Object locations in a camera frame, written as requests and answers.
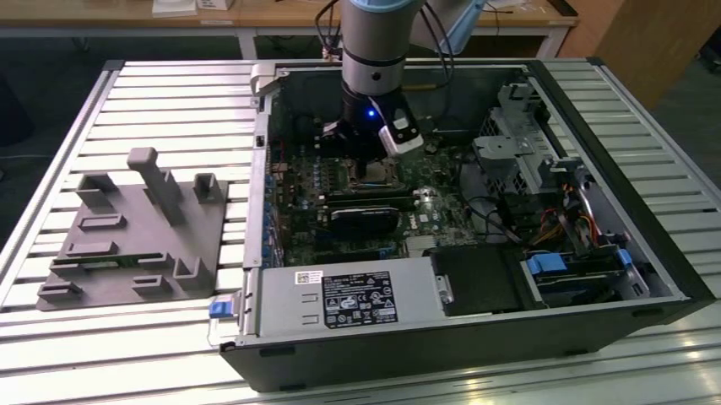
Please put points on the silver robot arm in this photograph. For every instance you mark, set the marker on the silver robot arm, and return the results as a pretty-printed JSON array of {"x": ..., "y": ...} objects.
[{"x": 372, "y": 50}]

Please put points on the black CPU socket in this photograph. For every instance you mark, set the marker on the black CPU socket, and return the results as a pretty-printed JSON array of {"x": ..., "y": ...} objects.
[{"x": 350, "y": 181}]

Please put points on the round coin battery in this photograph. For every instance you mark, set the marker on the round coin battery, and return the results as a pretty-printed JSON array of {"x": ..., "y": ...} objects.
[{"x": 431, "y": 146}]

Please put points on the black graphics card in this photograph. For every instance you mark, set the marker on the black graphics card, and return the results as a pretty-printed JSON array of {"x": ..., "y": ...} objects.
[{"x": 364, "y": 219}]

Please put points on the green motherboard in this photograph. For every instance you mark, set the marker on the green motherboard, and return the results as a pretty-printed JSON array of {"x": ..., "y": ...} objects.
[{"x": 445, "y": 211}]

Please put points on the perforated metal drive cage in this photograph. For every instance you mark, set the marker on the perforated metal drive cage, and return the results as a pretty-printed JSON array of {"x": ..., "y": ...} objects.
[{"x": 501, "y": 147}]

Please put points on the silver chipset heatsink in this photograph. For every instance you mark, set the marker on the silver chipset heatsink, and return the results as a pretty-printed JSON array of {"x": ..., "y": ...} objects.
[{"x": 421, "y": 246}]

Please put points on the small white box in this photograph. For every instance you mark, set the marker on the small white box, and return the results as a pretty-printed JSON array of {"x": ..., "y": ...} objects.
[{"x": 217, "y": 4}]

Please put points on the grey power supply unit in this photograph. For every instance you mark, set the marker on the grey power supply unit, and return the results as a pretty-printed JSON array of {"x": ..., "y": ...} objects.
[{"x": 282, "y": 304}]

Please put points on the blue disk carrier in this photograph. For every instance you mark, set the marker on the blue disk carrier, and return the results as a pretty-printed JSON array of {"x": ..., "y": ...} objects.
[{"x": 545, "y": 263}]

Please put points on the grey parts rack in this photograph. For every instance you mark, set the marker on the grey parts rack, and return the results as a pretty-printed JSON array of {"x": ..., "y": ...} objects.
[{"x": 141, "y": 236}]

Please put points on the blue plastic clip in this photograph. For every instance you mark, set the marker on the blue plastic clip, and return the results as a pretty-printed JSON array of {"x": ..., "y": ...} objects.
[{"x": 221, "y": 309}]

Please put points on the green RAM stick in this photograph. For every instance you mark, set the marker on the green RAM stick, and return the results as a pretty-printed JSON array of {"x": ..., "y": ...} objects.
[{"x": 107, "y": 262}]

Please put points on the blue plastic latch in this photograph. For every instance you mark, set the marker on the blue plastic latch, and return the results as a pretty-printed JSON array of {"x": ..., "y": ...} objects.
[{"x": 624, "y": 259}]

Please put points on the wooden cabinet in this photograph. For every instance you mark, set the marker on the wooden cabinet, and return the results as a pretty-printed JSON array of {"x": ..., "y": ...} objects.
[{"x": 648, "y": 42}]

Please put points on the black open PC case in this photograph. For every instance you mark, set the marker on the black open PC case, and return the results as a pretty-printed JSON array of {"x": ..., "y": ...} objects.
[{"x": 451, "y": 358}]

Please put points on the wooden desk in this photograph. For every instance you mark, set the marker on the wooden desk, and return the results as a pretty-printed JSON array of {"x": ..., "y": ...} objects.
[{"x": 85, "y": 12}]

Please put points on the black bin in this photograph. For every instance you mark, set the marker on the black bin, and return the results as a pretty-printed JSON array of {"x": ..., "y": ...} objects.
[{"x": 11, "y": 109}]

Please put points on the small black side camera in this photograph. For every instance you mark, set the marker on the small black side camera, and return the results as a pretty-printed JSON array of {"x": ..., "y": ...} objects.
[{"x": 333, "y": 128}]

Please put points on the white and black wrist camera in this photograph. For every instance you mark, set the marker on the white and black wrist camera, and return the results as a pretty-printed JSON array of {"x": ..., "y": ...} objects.
[{"x": 403, "y": 135}]

